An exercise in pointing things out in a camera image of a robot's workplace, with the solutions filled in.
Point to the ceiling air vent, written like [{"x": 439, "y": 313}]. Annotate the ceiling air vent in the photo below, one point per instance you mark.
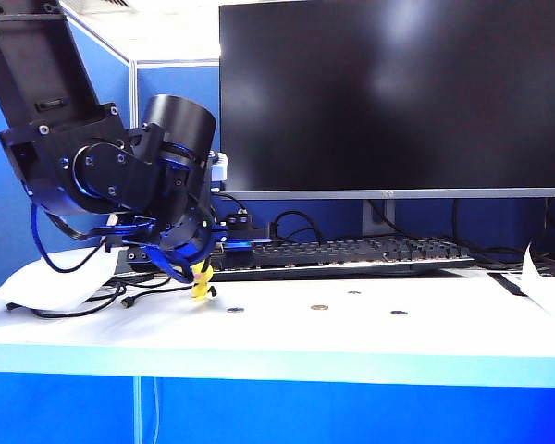
[{"x": 106, "y": 3}]

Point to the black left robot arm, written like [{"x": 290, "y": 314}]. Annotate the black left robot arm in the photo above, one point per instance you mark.
[{"x": 37, "y": 69}]

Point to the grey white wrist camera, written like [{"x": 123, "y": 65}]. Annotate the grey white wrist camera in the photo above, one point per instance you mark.
[{"x": 219, "y": 168}]

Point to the black mechanical keyboard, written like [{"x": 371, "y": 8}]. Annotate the black mechanical keyboard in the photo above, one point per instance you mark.
[{"x": 351, "y": 254}]

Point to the aluminium desk panel strip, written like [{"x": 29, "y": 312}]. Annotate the aluminium desk panel strip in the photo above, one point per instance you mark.
[{"x": 138, "y": 407}]

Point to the large black computer monitor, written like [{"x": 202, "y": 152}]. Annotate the large black computer monitor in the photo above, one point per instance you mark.
[{"x": 398, "y": 92}]

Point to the silver monitor stand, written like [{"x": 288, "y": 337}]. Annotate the silver monitor stand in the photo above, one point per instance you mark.
[{"x": 379, "y": 217}]

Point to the white padded envelope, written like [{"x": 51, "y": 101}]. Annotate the white padded envelope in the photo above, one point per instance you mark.
[{"x": 51, "y": 287}]

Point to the yellow plush doll black limbs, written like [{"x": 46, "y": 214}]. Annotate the yellow plush doll black limbs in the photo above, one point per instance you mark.
[{"x": 202, "y": 287}]

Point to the gold coin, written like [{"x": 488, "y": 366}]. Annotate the gold coin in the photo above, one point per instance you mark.
[{"x": 318, "y": 307}]

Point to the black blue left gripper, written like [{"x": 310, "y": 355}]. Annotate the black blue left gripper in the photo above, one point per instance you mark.
[{"x": 242, "y": 237}]

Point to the white paper sheet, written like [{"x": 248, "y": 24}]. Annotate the white paper sheet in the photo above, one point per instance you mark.
[{"x": 546, "y": 296}]

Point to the aluminium partition post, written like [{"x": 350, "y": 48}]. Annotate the aluminium partition post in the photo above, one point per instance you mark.
[{"x": 133, "y": 92}]

